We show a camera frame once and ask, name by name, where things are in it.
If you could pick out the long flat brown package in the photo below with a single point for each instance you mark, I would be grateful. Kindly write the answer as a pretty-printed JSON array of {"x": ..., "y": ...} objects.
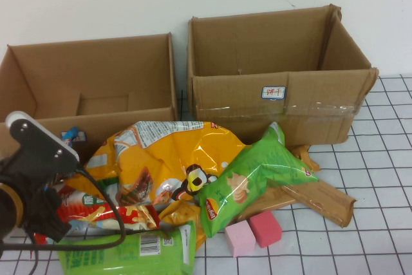
[{"x": 322, "y": 197}]

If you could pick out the blue shrimp chips bag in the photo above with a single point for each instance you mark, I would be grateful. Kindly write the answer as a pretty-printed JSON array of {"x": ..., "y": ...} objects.
[{"x": 73, "y": 131}]

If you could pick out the large yellow snack bag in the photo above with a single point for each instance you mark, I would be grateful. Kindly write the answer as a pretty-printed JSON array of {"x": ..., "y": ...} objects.
[{"x": 180, "y": 149}]

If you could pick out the light pink foam cube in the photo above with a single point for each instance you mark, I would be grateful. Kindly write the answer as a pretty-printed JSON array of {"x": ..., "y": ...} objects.
[{"x": 239, "y": 239}]

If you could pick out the clear packing tape strip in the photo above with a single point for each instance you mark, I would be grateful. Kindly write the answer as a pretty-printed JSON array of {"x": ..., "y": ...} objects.
[{"x": 322, "y": 107}]

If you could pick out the white label, red writing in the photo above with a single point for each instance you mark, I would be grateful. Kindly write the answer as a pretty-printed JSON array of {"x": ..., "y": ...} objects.
[
  {"x": 273, "y": 92},
  {"x": 83, "y": 136}
]

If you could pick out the tall taped cardboard box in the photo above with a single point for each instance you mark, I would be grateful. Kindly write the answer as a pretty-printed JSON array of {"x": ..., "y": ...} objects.
[{"x": 322, "y": 123}]

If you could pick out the green Lay's chips bag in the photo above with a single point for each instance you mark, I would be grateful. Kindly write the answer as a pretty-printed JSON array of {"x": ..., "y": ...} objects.
[{"x": 257, "y": 165}]

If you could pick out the small gold snack bag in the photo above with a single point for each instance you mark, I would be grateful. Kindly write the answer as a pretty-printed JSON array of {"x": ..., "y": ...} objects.
[{"x": 181, "y": 214}]

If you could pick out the white grid tablecloth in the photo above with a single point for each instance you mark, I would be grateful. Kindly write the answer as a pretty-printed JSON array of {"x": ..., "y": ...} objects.
[{"x": 370, "y": 223}]

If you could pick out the green bag with barcode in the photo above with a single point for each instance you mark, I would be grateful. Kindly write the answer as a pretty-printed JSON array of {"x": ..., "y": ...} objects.
[{"x": 154, "y": 252}]

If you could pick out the wide low cardboard box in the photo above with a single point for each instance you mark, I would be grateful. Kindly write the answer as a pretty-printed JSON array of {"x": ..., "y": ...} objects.
[{"x": 96, "y": 69}]

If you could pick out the dark pink foam cube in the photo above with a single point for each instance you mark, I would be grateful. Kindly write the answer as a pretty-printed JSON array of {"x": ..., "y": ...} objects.
[{"x": 267, "y": 228}]

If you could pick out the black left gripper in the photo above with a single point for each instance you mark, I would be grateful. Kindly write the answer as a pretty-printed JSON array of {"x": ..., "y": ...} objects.
[{"x": 42, "y": 210}]

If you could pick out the red snack bag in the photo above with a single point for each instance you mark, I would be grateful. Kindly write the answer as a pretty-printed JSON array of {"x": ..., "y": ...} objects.
[{"x": 96, "y": 212}]

